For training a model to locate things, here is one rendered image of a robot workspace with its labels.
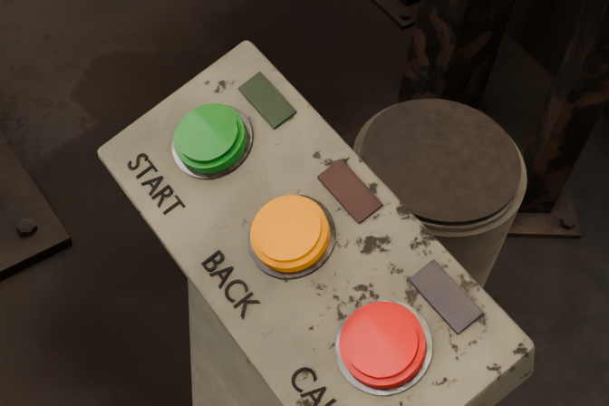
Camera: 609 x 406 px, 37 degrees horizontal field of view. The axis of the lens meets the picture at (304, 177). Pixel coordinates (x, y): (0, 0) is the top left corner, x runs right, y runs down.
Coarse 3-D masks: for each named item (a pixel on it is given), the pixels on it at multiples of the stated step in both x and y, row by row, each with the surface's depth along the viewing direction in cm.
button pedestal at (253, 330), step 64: (256, 64) 51; (128, 128) 51; (256, 128) 49; (320, 128) 49; (128, 192) 49; (192, 192) 48; (256, 192) 48; (320, 192) 47; (384, 192) 46; (192, 256) 47; (256, 256) 46; (384, 256) 45; (448, 256) 44; (192, 320) 56; (256, 320) 44; (320, 320) 44; (512, 320) 42; (192, 384) 63; (256, 384) 50; (320, 384) 42; (448, 384) 41; (512, 384) 44
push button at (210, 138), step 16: (192, 112) 49; (208, 112) 49; (224, 112) 49; (176, 128) 50; (192, 128) 49; (208, 128) 49; (224, 128) 49; (240, 128) 49; (176, 144) 49; (192, 144) 48; (208, 144) 48; (224, 144) 48; (240, 144) 48; (192, 160) 48; (208, 160) 48; (224, 160) 48
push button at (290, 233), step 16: (272, 208) 46; (288, 208) 46; (304, 208) 45; (320, 208) 46; (256, 224) 46; (272, 224) 45; (288, 224) 45; (304, 224) 45; (320, 224) 45; (256, 240) 45; (272, 240) 45; (288, 240) 45; (304, 240) 45; (320, 240) 45; (272, 256) 45; (288, 256) 44; (304, 256) 45; (320, 256) 45; (288, 272) 45
